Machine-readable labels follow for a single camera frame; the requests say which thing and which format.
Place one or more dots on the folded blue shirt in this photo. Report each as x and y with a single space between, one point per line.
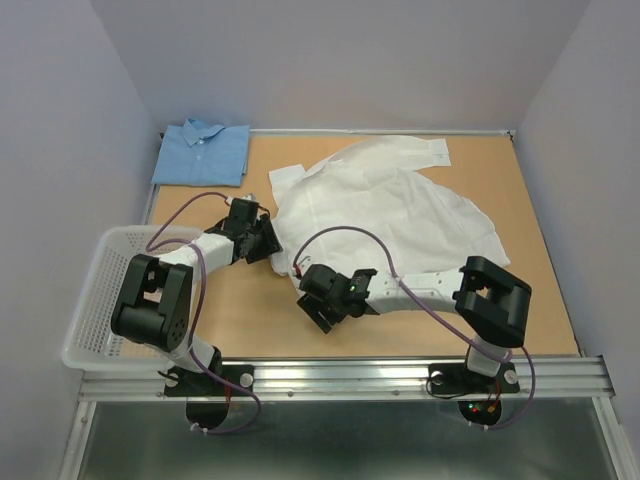
198 154

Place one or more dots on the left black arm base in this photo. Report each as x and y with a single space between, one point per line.
210 406

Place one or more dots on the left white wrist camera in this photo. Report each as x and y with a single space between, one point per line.
250 197

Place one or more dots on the aluminium mounting rail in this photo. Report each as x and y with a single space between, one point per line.
358 380

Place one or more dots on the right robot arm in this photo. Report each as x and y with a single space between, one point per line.
481 303

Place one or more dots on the white plastic basket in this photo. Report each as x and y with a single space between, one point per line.
90 344

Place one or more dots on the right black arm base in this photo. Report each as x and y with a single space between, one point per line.
478 397

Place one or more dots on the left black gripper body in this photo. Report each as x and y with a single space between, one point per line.
253 233

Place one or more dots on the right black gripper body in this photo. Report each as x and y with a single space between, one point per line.
334 303

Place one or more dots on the metal front panel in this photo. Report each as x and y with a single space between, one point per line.
556 439

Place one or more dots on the white long sleeve shirt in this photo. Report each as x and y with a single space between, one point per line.
368 207

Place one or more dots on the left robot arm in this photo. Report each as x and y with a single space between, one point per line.
163 289

